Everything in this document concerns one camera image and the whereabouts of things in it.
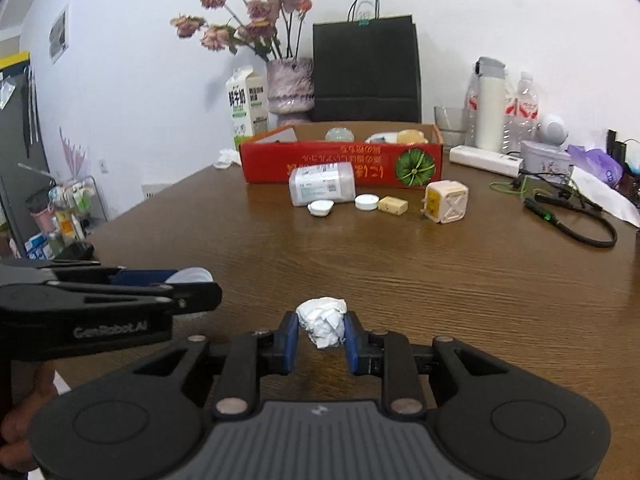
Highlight clear water bottle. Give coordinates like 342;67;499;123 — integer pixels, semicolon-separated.
502;72;541;154
464;72;482;147

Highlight person's left hand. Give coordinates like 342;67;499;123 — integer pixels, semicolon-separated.
0;360;62;477

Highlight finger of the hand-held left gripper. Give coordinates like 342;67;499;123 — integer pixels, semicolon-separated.
46;282;224;316
44;261;174;287

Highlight purple plastic bag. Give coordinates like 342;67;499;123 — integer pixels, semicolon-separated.
567;144;625;189

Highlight white paper sheet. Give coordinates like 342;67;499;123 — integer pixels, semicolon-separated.
569;164;640;229

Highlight black cable with green light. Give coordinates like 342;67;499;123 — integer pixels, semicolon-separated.
522;190;619;249

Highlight green white milk carton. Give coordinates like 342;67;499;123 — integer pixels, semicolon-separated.
225;65;269;151

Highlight purple textured vase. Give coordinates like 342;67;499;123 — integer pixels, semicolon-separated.
264;57;316;129

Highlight wall poster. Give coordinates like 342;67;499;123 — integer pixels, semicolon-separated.
48;4;70;64

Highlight wire rack with bottles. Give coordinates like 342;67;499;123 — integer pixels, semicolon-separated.
24;174;109;260

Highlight wooden desktop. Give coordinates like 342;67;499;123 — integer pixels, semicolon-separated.
50;120;640;480

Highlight dark cabinet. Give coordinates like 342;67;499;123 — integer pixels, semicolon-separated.
0;52;51;261

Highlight white printed tin box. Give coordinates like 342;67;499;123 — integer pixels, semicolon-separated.
519;139;573;176

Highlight green thin cable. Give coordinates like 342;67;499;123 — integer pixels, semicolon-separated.
489;177;532;197

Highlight white cube adapter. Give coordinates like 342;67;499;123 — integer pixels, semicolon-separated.
419;179;471;225

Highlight purple wall decal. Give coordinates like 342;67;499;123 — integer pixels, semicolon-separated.
58;127;89;177

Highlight dried pink flowers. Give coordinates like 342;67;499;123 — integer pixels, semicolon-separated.
169;0;314;62

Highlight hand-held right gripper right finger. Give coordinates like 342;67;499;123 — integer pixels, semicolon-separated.
342;312;509;419

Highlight white power strip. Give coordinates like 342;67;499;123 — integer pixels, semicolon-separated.
448;144;525;179

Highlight white thermos bottle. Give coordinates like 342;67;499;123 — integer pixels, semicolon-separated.
474;56;507;154

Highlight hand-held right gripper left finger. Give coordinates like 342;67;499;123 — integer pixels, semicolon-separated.
132;312;301;420

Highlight white medicine bottle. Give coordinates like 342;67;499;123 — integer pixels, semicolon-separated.
288;162;357;207

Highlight translucent white lid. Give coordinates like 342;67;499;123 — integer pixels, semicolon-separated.
165;266;215;286

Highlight black paper bag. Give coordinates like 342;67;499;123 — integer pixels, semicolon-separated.
312;0;422;124

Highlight clear glass cup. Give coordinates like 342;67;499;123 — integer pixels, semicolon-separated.
433;105;469;149

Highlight white tissue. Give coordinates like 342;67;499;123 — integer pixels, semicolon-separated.
214;148;244;169
295;297;349;350

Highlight red cardboard box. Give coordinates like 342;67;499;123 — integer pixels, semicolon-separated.
238;122;445;189

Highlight white round device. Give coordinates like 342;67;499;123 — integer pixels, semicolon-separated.
537;113;570;145

